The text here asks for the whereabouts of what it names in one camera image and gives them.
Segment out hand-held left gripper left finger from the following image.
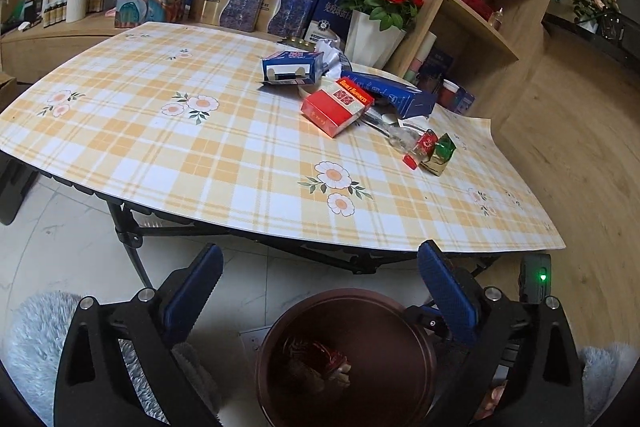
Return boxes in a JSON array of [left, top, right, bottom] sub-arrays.
[[52, 243, 228, 427]]

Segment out person's right leg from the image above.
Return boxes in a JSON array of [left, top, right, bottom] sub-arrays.
[[579, 342, 637, 425]]

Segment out row of small brown bottles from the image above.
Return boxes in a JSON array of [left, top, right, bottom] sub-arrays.
[[42, 0, 107, 28]]

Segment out navy carton with round emblem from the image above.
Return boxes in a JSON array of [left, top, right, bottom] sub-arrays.
[[305, 7, 347, 46]]

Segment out stack of pastel paper cups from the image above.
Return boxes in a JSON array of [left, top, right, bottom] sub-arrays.
[[407, 32, 438, 82]]

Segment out person's leg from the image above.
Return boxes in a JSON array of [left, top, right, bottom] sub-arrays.
[[579, 342, 637, 425], [4, 294, 223, 425]]

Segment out black plastic object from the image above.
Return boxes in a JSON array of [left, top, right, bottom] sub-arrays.
[[0, 154, 41, 226]]

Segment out red shiny wrapper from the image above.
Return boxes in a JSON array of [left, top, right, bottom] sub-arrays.
[[280, 337, 352, 393]]

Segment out person's left leg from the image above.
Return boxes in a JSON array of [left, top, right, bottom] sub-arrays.
[[4, 294, 223, 425]]

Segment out red roses in white pot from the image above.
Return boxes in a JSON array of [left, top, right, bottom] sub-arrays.
[[327, 0, 428, 70]]

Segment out blue white carton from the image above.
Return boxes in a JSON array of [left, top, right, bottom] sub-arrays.
[[261, 51, 326, 86]]

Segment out red cup with white lid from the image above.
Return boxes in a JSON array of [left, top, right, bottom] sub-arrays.
[[437, 79, 461, 108]]

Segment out gold blue gift box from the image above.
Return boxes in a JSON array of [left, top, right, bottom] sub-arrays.
[[255, 0, 313, 35], [192, 0, 266, 28]]

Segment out dark blue long box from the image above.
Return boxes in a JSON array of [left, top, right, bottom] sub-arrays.
[[340, 69, 438, 118]]

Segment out copper teal printed box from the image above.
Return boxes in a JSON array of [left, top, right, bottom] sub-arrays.
[[116, 0, 193, 30]]

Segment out brown round trash bin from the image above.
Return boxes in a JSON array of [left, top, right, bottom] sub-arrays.
[[255, 288, 438, 427]]

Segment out black counter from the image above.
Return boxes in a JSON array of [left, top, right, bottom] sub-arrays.
[[542, 9, 640, 70]]

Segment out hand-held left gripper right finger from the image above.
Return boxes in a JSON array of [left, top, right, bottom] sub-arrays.
[[404, 240, 586, 427]]

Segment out red cigarette pack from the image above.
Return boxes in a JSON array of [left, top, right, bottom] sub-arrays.
[[300, 77, 376, 138]]

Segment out red foil packet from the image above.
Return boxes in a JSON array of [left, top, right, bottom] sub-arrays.
[[417, 129, 441, 156]]

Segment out clear bottle with red cap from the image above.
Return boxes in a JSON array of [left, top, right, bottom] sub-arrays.
[[362, 111, 436, 170]]

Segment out plaid floral tablecloth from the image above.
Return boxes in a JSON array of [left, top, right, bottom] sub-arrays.
[[0, 21, 566, 253]]

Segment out black folding table frame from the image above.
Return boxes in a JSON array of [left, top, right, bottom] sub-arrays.
[[50, 177, 501, 290]]

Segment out brown cup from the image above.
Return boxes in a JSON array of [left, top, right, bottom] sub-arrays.
[[417, 72, 441, 95]]

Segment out navy printed box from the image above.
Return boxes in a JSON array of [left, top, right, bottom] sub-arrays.
[[425, 49, 454, 92]]

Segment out grey floor socket plate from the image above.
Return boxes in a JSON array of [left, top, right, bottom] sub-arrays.
[[239, 328, 273, 352]]

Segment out green gold foil packet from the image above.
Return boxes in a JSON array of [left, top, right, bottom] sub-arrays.
[[420, 133, 458, 178]]

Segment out silver wrapper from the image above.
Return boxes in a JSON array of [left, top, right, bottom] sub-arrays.
[[315, 39, 353, 78]]

